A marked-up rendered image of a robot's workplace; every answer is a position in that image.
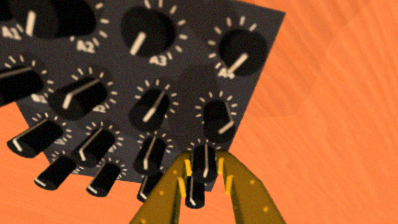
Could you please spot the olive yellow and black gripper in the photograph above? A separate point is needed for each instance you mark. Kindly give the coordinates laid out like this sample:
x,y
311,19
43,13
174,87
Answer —
x,y
251,201

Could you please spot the black knob box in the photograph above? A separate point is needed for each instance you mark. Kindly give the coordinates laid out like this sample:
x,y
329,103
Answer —
x,y
192,64

